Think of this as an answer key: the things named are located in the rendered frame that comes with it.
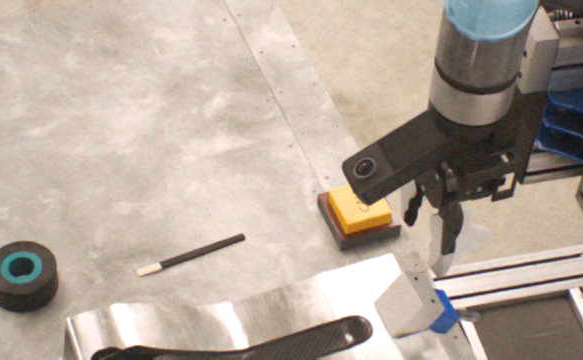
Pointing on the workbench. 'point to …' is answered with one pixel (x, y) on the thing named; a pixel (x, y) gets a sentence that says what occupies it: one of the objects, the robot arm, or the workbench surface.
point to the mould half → (257, 319)
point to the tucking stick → (190, 254)
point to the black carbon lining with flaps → (336, 337)
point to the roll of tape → (6, 295)
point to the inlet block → (418, 307)
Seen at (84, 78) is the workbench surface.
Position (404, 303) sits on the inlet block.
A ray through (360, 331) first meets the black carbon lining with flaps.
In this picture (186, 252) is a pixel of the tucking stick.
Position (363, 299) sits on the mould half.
